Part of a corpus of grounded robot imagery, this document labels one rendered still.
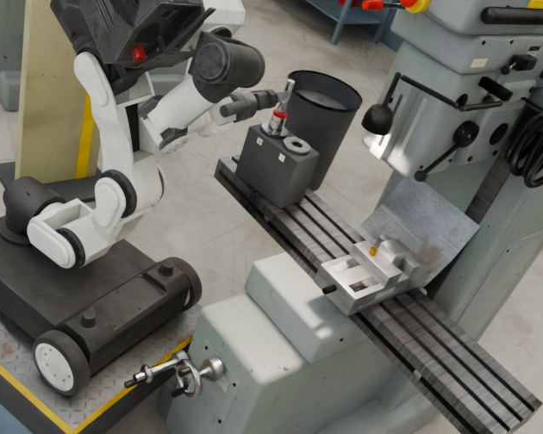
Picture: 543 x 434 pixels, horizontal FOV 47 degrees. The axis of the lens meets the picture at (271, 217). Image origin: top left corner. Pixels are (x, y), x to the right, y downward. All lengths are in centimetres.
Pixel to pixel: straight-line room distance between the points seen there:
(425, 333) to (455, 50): 79
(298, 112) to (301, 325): 205
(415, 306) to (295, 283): 36
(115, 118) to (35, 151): 165
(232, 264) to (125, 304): 125
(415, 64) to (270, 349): 89
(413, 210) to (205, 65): 106
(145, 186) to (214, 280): 139
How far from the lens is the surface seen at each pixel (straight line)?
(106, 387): 211
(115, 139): 177
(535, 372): 361
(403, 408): 269
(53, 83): 316
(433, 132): 163
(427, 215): 218
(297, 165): 198
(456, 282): 223
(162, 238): 329
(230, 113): 178
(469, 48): 151
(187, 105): 149
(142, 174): 180
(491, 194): 208
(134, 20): 142
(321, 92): 409
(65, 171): 348
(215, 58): 139
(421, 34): 158
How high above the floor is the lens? 207
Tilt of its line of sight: 34 degrees down
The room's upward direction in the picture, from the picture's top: 20 degrees clockwise
